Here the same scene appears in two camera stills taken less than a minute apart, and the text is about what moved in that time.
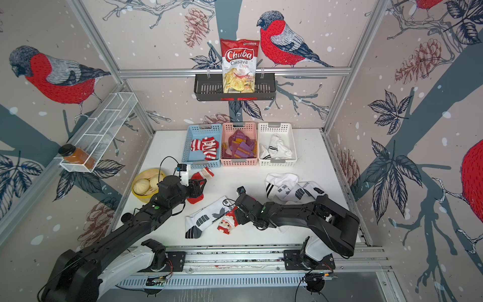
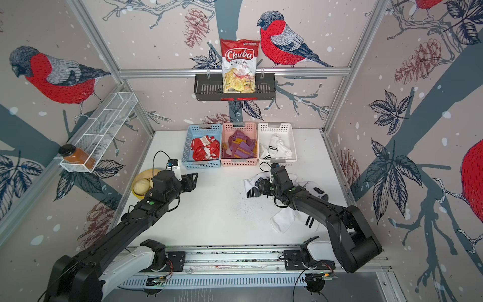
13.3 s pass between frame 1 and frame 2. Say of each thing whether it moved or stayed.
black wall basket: stayed
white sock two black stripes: stayed
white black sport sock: moved
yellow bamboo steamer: stayed
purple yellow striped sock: stayed
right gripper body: moved
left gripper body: moved
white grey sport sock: stayed
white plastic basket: stayed
